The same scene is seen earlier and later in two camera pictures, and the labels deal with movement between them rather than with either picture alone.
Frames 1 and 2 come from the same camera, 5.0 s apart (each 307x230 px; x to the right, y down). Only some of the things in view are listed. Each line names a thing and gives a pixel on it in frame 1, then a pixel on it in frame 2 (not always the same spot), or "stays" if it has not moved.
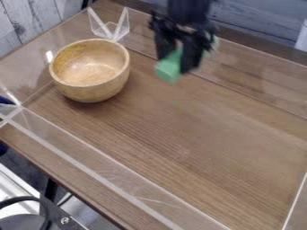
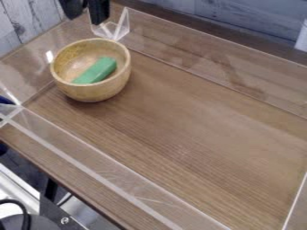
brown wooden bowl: x=88 y=69 stays
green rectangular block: x=167 y=67 -> x=99 y=71
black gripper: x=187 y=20 -> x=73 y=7
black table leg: x=50 y=190 stays
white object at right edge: x=300 y=39 stays
